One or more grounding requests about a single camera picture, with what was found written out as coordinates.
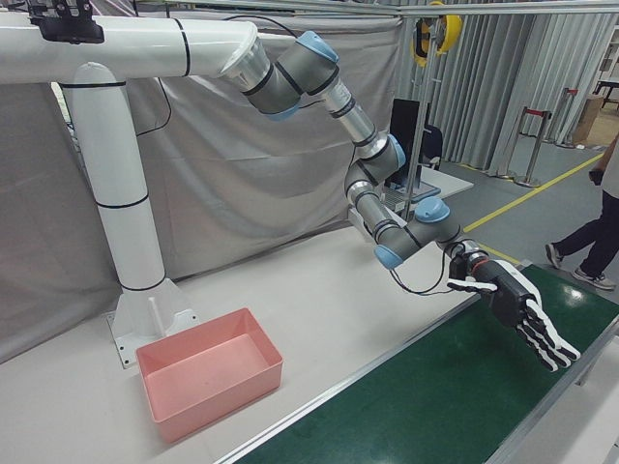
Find small black background monitor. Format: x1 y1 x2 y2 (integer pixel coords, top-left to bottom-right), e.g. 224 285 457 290
389 96 421 190

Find green conveyor belt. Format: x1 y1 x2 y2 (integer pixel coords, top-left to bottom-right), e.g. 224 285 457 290
220 263 619 464

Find pink plastic basket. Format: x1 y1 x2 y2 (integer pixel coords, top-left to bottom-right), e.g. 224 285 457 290
134 307 284 429

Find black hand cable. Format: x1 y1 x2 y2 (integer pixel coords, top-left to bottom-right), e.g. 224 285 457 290
386 248 458 297

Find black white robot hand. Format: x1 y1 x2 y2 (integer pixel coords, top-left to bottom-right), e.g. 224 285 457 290
447 257 581 373

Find black office chair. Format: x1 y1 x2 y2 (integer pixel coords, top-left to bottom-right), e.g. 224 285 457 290
423 124 444 170

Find grey fabric curtain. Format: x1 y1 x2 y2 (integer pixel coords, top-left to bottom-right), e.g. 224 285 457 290
0 0 405 366

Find yellow cable reel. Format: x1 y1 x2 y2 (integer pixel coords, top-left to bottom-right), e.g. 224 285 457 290
410 13 464 69

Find metal stanchion post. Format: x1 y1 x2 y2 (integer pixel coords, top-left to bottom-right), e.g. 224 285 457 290
560 86 584 149
497 130 522 182
515 108 552 189

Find walking person dark trousers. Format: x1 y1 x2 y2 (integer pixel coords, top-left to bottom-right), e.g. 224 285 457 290
545 139 619 291

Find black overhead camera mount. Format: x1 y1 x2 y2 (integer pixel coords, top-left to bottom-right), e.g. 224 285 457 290
26 0 106 45

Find brown cardboard box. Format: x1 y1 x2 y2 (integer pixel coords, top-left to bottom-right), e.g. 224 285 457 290
573 95 611 149

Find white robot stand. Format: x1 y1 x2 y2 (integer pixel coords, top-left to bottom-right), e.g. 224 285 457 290
0 14 262 371

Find aluminium cage frame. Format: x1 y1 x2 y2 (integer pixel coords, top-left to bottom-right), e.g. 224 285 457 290
396 0 619 217

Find white background desk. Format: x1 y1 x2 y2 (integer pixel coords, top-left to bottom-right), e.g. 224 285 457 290
381 166 475 214

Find black cable on curtain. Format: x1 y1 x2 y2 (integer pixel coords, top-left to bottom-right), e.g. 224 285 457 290
134 76 174 137

